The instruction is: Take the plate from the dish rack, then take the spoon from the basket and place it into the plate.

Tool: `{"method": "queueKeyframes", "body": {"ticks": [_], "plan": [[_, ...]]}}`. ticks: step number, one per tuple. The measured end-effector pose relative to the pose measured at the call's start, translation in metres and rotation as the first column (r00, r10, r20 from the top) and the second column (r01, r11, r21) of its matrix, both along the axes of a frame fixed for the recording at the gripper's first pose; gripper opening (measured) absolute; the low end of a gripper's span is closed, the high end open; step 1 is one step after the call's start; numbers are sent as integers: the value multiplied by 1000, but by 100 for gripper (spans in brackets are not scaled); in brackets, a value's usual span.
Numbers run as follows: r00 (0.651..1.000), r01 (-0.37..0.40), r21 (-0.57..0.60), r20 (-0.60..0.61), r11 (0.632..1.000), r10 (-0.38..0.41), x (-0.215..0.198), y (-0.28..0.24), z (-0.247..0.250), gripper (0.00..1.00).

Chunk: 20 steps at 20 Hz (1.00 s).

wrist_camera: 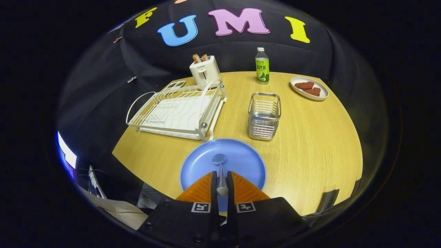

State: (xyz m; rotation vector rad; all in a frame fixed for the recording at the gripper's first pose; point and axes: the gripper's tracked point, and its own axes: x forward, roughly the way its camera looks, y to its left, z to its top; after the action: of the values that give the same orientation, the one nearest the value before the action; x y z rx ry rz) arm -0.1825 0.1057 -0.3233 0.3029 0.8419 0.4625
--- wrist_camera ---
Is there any white toaster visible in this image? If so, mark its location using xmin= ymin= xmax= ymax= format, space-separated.
xmin=189 ymin=55 xmax=222 ymax=86

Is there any metal wire basket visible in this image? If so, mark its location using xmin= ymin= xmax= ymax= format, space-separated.
xmin=248 ymin=92 xmax=281 ymax=141

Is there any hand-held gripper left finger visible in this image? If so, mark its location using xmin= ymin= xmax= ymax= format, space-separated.
xmin=138 ymin=171 xmax=222 ymax=248

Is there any black backdrop cloth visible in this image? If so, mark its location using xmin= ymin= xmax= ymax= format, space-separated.
xmin=57 ymin=0 xmax=386 ymax=162

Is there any divided tray with food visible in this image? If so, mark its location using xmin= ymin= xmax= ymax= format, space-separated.
xmin=162 ymin=80 xmax=186 ymax=91

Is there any black chair back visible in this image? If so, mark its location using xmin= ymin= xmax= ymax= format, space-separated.
xmin=314 ymin=189 xmax=340 ymax=217

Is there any white wire dish rack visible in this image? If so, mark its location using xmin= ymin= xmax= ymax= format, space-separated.
xmin=126 ymin=80 xmax=227 ymax=142

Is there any green label drink bottle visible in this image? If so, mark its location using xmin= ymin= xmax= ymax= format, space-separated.
xmin=255 ymin=48 xmax=270 ymax=85

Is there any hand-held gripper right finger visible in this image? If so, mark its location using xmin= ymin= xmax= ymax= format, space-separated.
xmin=226 ymin=171 xmax=309 ymax=248

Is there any blue plate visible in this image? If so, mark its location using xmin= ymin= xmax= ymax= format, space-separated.
xmin=180 ymin=138 xmax=267 ymax=212

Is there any lit screen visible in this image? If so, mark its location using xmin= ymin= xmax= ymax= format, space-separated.
xmin=57 ymin=132 xmax=78 ymax=173

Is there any metal spoon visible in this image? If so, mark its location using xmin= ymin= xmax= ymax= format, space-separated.
xmin=212 ymin=154 xmax=230 ymax=197

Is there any white oval plate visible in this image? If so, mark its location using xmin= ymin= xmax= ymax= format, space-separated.
xmin=290 ymin=76 xmax=329 ymax=101

